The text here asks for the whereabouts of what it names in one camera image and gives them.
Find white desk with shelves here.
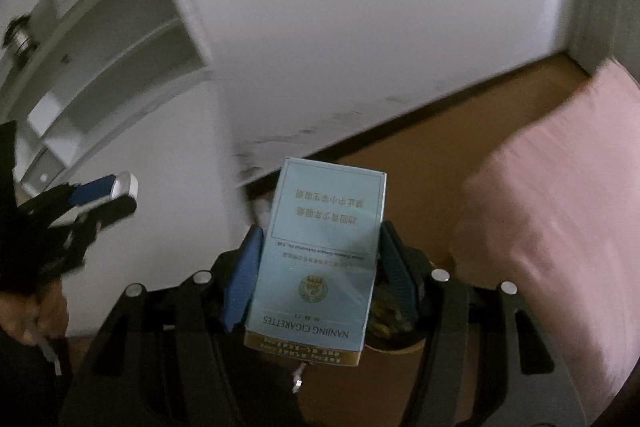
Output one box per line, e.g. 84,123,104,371
1,0,248,336

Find left hand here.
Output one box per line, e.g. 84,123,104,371
1,280,70,346

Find light blue cigarette box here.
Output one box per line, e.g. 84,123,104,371
244,157,387,367

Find pink bed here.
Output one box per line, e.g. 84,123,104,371
450,60,639,419

